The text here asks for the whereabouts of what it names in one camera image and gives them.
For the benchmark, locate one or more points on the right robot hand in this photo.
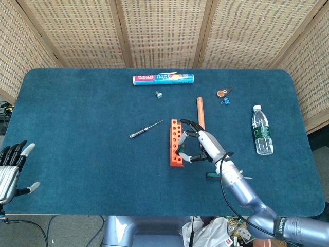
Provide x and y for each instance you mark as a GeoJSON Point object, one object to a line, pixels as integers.
{"type": "Point", "coordinates": [212, 145]}

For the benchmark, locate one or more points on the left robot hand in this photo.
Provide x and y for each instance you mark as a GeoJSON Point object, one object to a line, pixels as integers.
{"type": "Point", "coordinates": [7, 180]}

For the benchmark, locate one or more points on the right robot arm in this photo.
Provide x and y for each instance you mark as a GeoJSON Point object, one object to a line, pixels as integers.
{"type": "Point", "coordinates": [244, 193]}

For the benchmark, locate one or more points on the orange screwdriver rack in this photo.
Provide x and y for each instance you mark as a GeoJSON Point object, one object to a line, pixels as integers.
{"type": "Point", "coordinates": [176, 162]}

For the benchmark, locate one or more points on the wooden dowel rod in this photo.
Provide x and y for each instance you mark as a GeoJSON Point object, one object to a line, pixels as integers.
{"type": "Point", "coordinates": [200, 110]}

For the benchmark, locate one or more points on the blue binder clip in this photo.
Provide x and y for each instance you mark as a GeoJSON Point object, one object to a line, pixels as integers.
{"type": "Point", "coordinates": [226, 101]}

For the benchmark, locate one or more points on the clear water bottle green label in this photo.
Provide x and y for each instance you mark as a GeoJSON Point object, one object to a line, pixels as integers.
{"type": "Point", "coordinates": [262, 131]}

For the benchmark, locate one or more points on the small grey-green block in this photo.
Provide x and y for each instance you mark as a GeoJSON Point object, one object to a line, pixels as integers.
{"type": "Point", "coordinates": [158, 94]}

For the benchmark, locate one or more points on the black silver precision screwdriver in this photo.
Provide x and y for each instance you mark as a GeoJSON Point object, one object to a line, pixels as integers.
{"type": "Point", "coordinates": [138, 133]}

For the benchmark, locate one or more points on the blue food wrap roll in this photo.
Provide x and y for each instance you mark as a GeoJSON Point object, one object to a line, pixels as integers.
{"type": "Point", "coordinates": [164, 80]}

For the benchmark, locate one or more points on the white plastic bag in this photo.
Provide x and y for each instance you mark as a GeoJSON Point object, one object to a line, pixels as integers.
{"type": "Point", "coordinates": [213, 231]}

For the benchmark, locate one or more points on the blue table cloth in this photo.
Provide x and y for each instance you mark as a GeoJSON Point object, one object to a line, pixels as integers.
{"type": "Point", "coordinates": [90, 154]}

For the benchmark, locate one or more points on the grey-blue robot torso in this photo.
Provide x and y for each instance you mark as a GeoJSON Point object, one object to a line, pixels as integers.
{"type": "Point", "coordinates": [144, 231]}

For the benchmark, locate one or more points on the woven bamboo folding screen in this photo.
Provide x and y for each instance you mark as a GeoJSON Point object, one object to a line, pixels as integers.
{"type": "Point", "coordinates": [164, 31]}

